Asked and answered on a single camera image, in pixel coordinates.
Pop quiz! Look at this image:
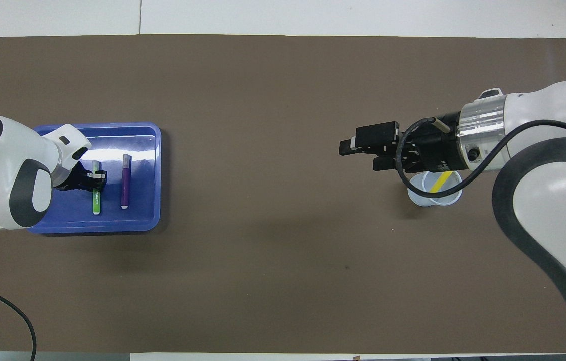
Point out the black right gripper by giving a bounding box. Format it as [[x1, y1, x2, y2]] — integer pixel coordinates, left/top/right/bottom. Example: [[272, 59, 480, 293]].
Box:
[[339, 112, 470, 174]]

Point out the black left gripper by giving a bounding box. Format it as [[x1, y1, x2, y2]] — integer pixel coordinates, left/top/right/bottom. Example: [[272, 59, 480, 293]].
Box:
[[54, 162, 108, 193]]

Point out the green marker pen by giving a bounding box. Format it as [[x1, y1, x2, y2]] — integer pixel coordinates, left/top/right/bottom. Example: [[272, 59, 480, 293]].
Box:
[[92, 160, 102, 215]]

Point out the purple marker pen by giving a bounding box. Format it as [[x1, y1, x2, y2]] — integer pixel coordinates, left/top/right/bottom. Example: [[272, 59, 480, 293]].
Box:
[[121, 154, 132, 209]]

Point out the yellow marker pen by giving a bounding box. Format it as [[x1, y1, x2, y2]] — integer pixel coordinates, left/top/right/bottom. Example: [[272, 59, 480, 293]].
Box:
[[431, 172, 453, 193]]

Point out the blue plastic tray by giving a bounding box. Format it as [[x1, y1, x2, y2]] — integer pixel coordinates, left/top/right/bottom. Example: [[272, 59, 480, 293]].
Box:
[[27, 122, 162, 235]]

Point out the clear plastic measuring cup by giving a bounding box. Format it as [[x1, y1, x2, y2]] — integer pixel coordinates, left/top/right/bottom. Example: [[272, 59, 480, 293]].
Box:
[[407, 170, 463, 207]]

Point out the brown table mat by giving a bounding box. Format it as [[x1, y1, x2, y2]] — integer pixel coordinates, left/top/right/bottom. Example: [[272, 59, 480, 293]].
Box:
[[0, 34, 566, 354]]

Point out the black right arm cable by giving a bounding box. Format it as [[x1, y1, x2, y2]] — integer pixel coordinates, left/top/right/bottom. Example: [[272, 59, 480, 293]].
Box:
[[395, 117, 566, 199]]

